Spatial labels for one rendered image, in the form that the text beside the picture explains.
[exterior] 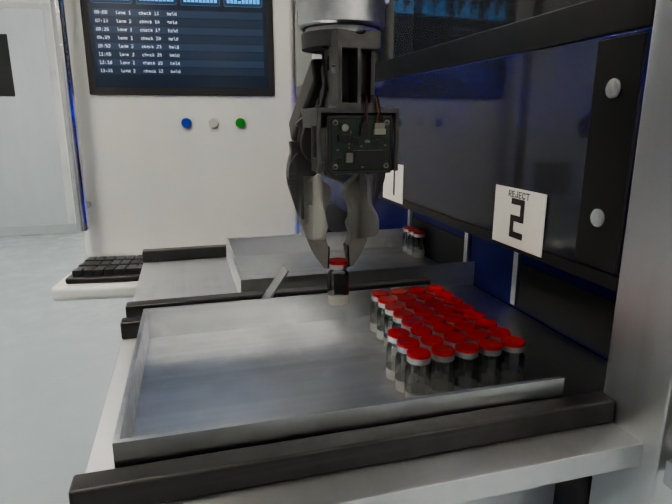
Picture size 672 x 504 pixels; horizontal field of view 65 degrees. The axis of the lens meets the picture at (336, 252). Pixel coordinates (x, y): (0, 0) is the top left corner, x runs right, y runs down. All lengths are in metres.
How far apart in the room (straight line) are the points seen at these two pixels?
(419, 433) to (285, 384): 0.15
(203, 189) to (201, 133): 0.13
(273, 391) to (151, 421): 0.10
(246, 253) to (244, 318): 0.34
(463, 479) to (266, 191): 0.98
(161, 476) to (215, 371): 0.18
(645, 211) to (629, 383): 0.13
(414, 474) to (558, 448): 0.12
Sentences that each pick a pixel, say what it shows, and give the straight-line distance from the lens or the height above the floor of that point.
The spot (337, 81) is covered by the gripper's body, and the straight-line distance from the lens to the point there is 0.44.
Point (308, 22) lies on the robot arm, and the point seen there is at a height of 1.19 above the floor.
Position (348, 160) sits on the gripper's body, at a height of 1.08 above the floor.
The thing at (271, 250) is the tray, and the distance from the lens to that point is 0.96.
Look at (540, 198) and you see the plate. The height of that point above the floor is 1.05.
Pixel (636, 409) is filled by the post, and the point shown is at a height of 0.90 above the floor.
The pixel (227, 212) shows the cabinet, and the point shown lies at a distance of 1.29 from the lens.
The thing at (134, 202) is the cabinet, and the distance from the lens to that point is 1.31.
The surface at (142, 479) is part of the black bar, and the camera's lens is 0.38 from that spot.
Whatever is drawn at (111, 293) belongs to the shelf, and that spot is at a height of 0.79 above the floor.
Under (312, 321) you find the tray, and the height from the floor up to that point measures 0.88.
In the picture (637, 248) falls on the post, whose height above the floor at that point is 1.02.
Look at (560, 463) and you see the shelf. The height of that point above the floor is 0.88.
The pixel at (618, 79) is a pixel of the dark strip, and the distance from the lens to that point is 0.47.
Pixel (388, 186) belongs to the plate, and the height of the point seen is 1.01.
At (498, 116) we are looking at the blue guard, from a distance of 0.60.
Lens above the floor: 1.12
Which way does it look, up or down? 14 degrees down
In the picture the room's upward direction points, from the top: straight up
